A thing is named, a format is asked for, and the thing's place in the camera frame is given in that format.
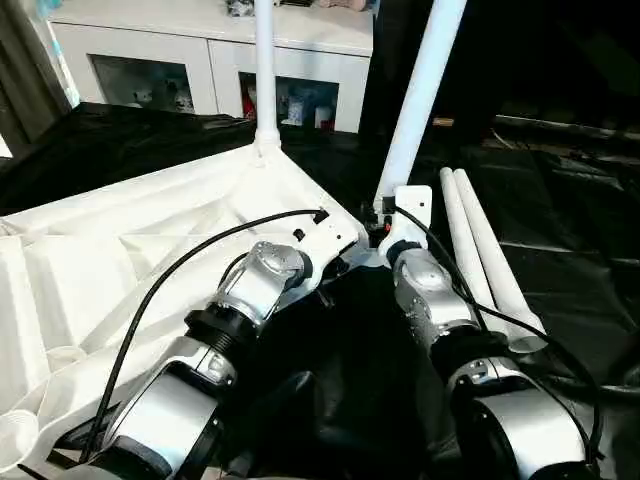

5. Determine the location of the white plastic table leg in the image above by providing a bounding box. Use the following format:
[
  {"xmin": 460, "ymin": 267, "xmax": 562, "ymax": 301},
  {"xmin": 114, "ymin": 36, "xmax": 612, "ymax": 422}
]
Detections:
[
  {"xmin": 439, "ymin": 166, "xmax": 503, "ymax": 323},
  {"xmin": 251, "ymin": 0, "xmax": 284, "ymax": 157},
  {"xmin": 452, "ymin": 167, "xmax": 550, "ymax": 355},
  {"xmin": 374, "ymin": 0, "xmax": 469, "ymax": 217}
]

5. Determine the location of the white plastic table top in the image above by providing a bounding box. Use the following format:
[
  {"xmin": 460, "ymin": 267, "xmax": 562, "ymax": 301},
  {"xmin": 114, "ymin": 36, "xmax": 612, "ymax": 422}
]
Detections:
[{"xmin": 0, "ymin": 140, "xmax": 379, "ymax": 473}]

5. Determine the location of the black mat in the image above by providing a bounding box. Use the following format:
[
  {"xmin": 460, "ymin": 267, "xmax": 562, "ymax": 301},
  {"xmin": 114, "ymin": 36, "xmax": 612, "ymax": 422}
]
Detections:
[{"xmin": 0, "ymin": 100, "xmax": 640, "ymax": 480}]

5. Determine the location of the white cabinet with glass doors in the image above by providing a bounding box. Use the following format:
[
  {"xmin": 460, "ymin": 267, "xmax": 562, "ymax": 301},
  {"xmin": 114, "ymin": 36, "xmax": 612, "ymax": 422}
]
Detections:
[{"xmin": 45, "ymin": 0, "xmax": 376, "ymax": 134}]

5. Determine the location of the grey window curtain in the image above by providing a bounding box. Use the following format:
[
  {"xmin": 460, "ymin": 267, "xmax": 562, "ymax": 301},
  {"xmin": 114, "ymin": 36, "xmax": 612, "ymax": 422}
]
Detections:
[{"xmin": 0, "ymin": 0, "xmax": 81, "ymax": 151}]

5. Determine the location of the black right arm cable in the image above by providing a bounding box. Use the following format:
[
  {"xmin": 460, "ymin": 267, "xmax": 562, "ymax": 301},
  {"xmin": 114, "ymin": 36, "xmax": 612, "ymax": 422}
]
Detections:
[{"xmin": 392, "ymin": 204, "xmax": 603, "ymax": 463}]

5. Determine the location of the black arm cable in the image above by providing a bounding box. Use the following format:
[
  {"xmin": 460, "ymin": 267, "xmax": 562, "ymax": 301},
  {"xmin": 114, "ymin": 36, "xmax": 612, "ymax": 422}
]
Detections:
[
  {"xmin": 392, "ymin": 204, "xmax": 603, "ymax": 463},
  {"xmin": 78, "ymin": 207, "xmax": 331, "ymax": 463}
]

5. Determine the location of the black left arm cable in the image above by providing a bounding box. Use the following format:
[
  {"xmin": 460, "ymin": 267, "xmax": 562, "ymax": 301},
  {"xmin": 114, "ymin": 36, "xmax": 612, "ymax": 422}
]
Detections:
[{"xmin": 78, "ymin": 207, "xmax": 331, "ymax": 463}]

